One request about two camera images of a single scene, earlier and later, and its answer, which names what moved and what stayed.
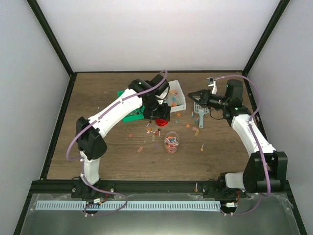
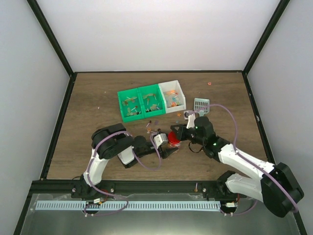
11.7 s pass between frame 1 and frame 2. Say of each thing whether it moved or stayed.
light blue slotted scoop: stayed
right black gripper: moved
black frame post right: stayed
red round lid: moved
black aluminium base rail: stayed
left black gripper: moved
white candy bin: stayed
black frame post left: stayed
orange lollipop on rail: stayed
